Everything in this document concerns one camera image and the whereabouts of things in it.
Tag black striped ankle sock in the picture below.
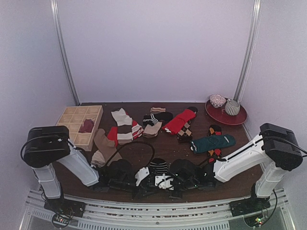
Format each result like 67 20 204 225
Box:
147 158 169 187

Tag purple magenta striped sock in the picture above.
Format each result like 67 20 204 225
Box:
79 119 94 133

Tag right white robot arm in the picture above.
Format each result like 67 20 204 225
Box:
169 123 307 212

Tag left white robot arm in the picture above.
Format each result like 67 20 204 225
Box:
20 126 131 213

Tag red beige striped socks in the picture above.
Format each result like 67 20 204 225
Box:
107 108 144 146

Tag brown beige sock pair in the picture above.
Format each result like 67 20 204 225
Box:
91 128 122 170

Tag brown argyle sock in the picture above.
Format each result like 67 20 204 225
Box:
177 121 193 143

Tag dark green sock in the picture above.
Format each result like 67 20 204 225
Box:
190 134 236 154

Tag red sock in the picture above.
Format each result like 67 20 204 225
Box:
162 106 198 135

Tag tan ankle sock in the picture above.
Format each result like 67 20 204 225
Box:
142 122 162 139

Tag black orange argyle sock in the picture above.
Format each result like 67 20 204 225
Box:
208 125 222 164

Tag black white striped sock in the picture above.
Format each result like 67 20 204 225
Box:
142 112 173 126

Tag red round plate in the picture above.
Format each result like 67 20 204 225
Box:
205 98 248 126

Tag wooden compartment box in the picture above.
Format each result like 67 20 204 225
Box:
56 105 103 151

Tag beige striped folded sock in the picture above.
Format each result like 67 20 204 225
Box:
150 107 166 114

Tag patterned white bowl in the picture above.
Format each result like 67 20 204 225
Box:
209 94 226 108

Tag striped grey cup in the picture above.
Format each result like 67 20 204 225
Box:
225 100 240 116

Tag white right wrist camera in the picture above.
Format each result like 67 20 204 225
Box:
154 173 174 190

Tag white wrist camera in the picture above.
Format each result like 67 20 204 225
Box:
134 167 150 187
154 173 174 190

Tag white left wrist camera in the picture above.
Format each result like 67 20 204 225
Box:
134 167 150 187

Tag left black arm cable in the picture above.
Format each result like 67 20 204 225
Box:
103 141 155 171

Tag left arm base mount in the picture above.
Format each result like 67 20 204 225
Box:
41 192 86 230

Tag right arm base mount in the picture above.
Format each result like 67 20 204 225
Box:
229 192 271 228

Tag aluminium front rail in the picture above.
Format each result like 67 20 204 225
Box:
19 189 296 230

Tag right aluminium corner post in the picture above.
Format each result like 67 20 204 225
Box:
234 0 262 102

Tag aluminium corner post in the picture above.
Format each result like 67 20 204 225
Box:
50 0 80 106
234 0 262 102

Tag left aluminium corner post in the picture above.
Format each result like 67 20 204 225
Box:
50 0 80 106

